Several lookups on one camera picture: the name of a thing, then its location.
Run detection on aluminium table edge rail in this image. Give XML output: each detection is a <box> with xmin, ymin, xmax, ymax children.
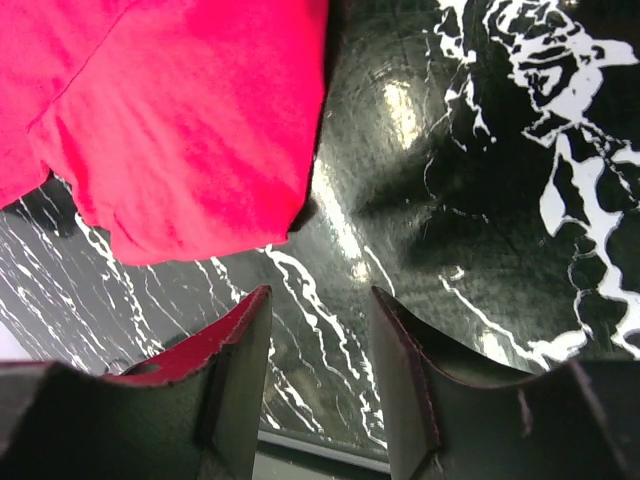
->
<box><xmin>252</xmin><ymin>430</ymin><xmax>391</xmax><ymax>480</ymax></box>

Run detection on red t-shirt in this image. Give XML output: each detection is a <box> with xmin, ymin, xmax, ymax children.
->
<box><xmin>1</xmin><ymin>1</ymin><xmax>329</xmax><ymax>266</ymax></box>

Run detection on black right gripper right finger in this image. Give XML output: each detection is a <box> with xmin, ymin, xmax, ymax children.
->
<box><xmin>369</xmin><ymin>288</ymin><xmax>639</xmax><ymax>479</ymax></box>

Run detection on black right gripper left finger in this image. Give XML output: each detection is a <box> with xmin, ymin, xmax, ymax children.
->
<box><xmin>1</xmin><ymin>286</ymin><xmax>272</xmax><ymax>479</ymax></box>

